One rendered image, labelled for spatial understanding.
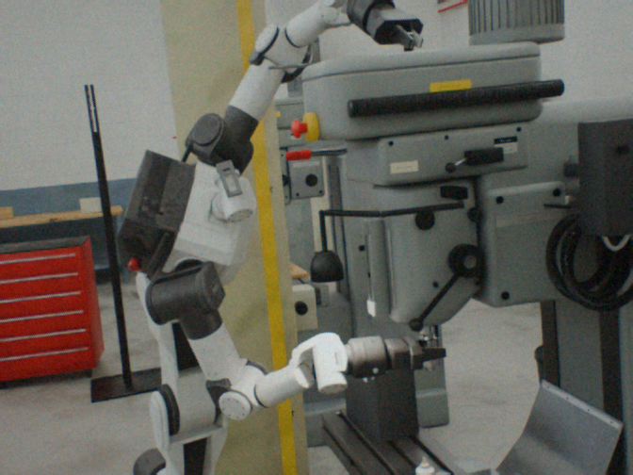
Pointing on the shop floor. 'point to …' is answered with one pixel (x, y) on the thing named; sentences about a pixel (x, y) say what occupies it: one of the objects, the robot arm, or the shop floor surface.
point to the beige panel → (282, 355)
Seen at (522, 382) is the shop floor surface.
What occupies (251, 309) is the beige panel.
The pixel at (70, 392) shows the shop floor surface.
